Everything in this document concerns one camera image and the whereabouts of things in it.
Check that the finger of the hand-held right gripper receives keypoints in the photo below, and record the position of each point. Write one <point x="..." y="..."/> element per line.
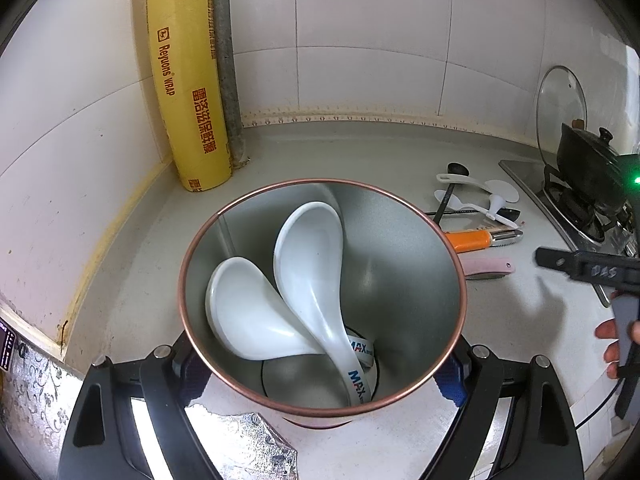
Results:
<point x="555" y="257"/>

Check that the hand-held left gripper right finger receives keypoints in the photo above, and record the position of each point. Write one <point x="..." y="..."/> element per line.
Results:
<point x="452" y="387"/>

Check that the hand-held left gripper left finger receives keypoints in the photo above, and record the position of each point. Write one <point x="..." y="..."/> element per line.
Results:
<point x="191" y="387"/>

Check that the pink sheathed knife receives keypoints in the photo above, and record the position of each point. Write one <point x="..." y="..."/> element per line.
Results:
<point x="487" y="266"/>

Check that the red metal canister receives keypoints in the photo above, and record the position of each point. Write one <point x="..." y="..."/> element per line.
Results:
<point x="410" y="285"/>

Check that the small white plastic spoon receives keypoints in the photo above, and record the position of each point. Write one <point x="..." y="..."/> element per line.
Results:
<point x="445" y="196"/>

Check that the white dimpled rice paddle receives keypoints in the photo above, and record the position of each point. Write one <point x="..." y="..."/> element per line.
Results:
<point x="450" y="178"/>

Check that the white ceramic spoon blue lettering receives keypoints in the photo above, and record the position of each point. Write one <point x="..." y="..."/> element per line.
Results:
<point x="310" y="260"/>

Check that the person's right hand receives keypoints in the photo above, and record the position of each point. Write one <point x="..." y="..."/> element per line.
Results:
<point x="610" y="345"/>

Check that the steel gas stove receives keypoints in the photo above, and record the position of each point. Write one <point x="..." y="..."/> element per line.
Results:
<point x="530" y="180"/>

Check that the black lidded pot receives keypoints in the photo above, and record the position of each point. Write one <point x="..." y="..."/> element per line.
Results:
<point x="585" y="160"/>

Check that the glass pot lid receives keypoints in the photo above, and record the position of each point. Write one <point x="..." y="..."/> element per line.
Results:
<point x="560" y="105"/>

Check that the smartphone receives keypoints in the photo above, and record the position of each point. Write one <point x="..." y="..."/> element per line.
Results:
<point x="6" y="345"/>

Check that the white patterned sealing strip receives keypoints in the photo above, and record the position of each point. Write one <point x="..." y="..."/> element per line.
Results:
<point x="350" y="116"/>

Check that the yellow cling wrap roll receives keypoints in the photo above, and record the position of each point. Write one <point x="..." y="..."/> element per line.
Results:
<point x="185" y="85"/>

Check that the grey pipe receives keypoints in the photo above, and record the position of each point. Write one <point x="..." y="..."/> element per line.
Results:
<point x="227" y="60"/>

